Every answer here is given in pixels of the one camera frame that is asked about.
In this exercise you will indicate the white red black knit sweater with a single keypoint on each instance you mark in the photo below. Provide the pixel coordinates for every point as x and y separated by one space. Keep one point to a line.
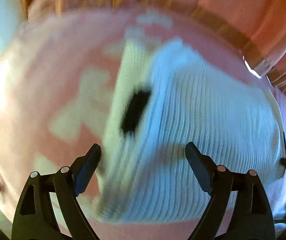
197 120

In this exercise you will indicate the orange curtain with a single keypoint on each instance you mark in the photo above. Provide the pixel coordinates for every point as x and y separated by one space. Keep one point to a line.
232 2

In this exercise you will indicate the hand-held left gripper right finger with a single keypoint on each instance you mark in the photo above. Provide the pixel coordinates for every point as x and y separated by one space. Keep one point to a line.
200 166

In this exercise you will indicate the pink patterned blanket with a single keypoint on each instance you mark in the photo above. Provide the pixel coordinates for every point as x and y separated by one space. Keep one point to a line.
45 85

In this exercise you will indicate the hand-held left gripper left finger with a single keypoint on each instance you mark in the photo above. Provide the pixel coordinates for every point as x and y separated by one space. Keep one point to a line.
86 172

